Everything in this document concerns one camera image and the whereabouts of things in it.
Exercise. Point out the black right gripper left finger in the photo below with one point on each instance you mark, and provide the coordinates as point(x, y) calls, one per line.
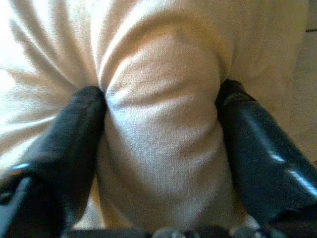
point(62, 153)

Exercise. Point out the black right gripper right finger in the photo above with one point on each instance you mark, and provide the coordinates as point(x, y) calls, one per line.
point(262, 153)

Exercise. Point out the cream woven cloth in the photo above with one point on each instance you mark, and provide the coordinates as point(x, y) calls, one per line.
point(161, 111)

